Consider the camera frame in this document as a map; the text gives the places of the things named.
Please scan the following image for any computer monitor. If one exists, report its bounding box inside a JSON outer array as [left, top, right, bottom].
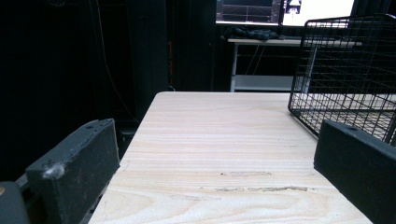
[[215, 0, 356, 27]]

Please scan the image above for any white desk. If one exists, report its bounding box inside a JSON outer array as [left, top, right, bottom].
[[227, 36, 363, 93]]

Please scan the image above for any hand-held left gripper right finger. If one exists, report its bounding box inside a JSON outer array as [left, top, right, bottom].
[[313, 119, 396, 224]]

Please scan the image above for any dark cloth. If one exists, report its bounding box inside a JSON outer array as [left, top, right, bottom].
[[220, 25, 285, 41]]

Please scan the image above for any black wire basket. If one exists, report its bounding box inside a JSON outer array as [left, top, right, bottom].
[[288, 12, 396, 146]]

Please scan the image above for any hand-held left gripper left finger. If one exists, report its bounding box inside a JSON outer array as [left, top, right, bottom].
[[25, 118, 121, 224]]

